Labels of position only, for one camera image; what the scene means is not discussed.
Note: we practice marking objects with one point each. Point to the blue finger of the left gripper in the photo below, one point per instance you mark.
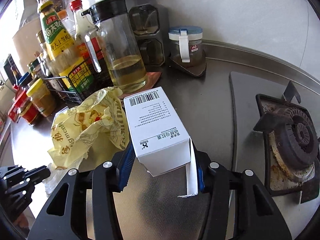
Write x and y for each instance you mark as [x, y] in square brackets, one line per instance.
[37, 175]

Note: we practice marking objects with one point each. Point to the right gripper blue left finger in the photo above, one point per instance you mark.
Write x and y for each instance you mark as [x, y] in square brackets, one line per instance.
[124, 167]

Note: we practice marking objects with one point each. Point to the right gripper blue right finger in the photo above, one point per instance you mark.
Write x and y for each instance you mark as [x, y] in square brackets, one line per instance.
[200, 166]

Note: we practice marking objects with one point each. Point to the white barcode box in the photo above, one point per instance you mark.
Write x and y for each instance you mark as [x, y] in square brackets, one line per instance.
[159, 138]

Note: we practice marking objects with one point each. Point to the yellow paper wrapper back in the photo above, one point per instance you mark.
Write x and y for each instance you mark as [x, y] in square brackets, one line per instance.
[75, 131]

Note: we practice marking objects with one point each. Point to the clear plastic wrapper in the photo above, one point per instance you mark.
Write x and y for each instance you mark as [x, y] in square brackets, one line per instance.
[56, 174]

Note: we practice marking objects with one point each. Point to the red lid chili jar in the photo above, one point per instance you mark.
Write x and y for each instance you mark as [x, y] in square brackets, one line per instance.
[26, 109]

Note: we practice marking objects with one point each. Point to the yellow lid sauce jar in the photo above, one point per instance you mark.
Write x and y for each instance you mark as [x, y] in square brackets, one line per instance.
[41, 97]

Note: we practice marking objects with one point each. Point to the gas stove top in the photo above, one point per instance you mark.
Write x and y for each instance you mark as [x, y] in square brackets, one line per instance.
[276, 135]

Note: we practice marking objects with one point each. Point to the red cap sauce bottle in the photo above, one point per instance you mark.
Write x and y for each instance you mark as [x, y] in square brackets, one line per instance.
[87, 41]

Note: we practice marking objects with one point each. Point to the blue lid spice jar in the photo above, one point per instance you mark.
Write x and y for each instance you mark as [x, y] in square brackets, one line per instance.
[24, 81]

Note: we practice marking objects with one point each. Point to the glass jar blue lid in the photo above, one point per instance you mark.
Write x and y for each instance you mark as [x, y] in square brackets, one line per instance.
[186, 45]

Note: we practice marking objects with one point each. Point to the glass oil dispenser black lid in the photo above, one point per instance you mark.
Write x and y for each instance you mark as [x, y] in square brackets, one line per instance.
[118, 44]

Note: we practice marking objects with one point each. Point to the green label vinegar bottle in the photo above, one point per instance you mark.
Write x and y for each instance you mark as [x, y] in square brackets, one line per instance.
[61, 47]

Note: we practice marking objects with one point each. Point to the beige cutting board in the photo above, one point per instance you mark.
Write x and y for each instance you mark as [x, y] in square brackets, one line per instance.
[25, 43]

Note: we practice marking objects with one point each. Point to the black wire condiment rack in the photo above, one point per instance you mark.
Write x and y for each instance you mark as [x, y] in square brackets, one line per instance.
[81, 81]

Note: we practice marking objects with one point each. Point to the wall mounted spice boxes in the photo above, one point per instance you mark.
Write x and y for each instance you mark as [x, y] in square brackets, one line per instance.
[150, 24]

